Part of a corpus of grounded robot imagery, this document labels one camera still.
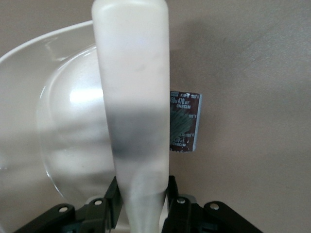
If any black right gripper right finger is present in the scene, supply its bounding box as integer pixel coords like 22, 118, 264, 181
161, 176, 264, 233

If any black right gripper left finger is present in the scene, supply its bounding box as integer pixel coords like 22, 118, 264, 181
17, 176, 122, 233

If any brown cylindrical capacitor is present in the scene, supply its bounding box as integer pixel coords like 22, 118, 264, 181
169, 91, 202, 152

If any beige plastic dustpan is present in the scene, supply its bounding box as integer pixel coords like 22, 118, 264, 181
0, 20, 132, 233

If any beige brush with black bristles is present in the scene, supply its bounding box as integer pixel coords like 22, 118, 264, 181
91, 0, 170, 233

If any brown table cover mat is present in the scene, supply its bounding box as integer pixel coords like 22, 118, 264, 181
0, 0, 311, 233

